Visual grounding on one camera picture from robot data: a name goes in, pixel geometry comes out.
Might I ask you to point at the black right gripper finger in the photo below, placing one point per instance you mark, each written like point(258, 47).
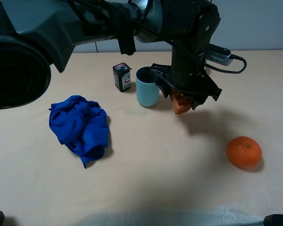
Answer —
point(165, 89)

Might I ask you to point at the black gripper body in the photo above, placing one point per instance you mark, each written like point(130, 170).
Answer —
point(186, 76)

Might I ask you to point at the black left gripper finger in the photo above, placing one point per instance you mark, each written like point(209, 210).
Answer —
point(198, 100)

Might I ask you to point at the orange waffle piece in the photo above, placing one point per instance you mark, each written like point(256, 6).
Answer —
point(181, 104)

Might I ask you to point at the black robot base right corner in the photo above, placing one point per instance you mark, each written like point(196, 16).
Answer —
point(273, 220)

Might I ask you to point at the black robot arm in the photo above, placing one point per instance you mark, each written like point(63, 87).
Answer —
point(35, 34)

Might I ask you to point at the light blue plastic cup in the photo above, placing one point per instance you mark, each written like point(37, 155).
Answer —
point(147, 93)

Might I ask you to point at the small black juice carton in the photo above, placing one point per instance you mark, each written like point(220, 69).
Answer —
point(122, 76)

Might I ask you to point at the orange mandarin fruit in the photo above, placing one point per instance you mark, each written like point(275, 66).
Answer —
point(244, 152)

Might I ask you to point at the crumpled blue cloth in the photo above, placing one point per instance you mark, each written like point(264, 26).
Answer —
point(81, 125)

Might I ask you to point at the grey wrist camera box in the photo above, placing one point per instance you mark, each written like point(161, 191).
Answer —
point(217, 54)

